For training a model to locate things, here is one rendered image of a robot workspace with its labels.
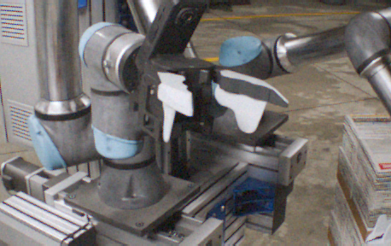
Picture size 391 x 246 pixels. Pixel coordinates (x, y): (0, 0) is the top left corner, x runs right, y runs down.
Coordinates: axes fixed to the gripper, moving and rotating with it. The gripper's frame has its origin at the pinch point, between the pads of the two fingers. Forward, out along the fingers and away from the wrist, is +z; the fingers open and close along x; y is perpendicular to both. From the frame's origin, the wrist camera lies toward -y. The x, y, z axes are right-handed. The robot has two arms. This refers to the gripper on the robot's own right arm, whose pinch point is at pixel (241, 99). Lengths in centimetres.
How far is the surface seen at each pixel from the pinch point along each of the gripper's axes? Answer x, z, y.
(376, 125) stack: -93, -50, 28
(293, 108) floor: -236, -231, 92
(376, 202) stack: -73, -30, 40
